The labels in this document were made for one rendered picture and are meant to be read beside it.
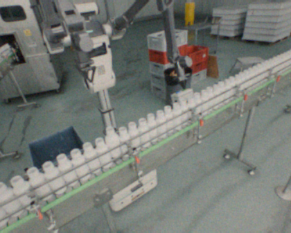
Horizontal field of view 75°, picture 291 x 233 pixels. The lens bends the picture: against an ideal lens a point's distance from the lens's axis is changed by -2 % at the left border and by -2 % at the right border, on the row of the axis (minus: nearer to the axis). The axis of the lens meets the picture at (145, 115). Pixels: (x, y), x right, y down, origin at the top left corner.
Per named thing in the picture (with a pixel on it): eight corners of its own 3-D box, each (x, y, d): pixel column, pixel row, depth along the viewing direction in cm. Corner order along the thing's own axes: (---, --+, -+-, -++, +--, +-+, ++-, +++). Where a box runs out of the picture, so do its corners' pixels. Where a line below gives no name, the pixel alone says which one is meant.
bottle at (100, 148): (115, 162, 98) (108, 138, 88) (107, 170, 94) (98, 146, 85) (107, 158, 101) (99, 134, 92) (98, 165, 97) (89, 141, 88)
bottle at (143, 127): (137, 145, 107) (134, 122, 98) (143, 139, 111) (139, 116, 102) (147, 148, 104) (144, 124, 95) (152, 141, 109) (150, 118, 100)
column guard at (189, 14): (189, 27, 973) (190, 3, 913) (183, 26, 1001) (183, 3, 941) (194, 26, 990) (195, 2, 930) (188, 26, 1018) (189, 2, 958)
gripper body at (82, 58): (81, 68, 80) (76, 50, 76) (74, 64, 88) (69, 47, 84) (95, 64, 83) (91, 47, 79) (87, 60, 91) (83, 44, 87)
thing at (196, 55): (188, 66, 367) (188, 54, 356) (173, 62, 396) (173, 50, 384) (208, 57, 396) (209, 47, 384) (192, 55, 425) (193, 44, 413)
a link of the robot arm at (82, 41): (80, 15, 78) (59, 19, 75) (91, 16, 70) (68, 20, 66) (89, 44, 85) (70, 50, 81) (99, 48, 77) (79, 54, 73)
